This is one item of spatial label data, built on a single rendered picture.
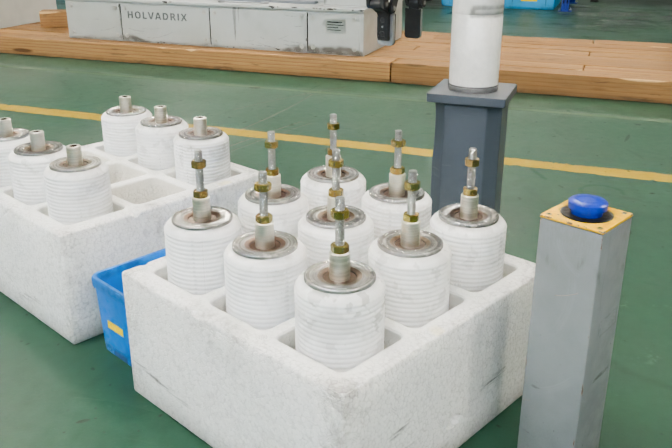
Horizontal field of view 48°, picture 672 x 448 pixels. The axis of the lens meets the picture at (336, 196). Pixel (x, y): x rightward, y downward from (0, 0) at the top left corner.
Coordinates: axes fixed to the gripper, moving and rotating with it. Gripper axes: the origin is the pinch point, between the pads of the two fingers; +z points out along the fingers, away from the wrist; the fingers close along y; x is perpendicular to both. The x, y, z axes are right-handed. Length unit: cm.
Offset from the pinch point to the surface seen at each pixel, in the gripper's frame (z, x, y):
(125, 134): 25, -63, -8
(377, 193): 21.6, -1.7, 1.8
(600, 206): 14.1, 29.5, 10.1
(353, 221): 21.7, 0.9, 11.9
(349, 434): 33.9, 14.2, 33.1
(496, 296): 29.0, 18.2, 7.1
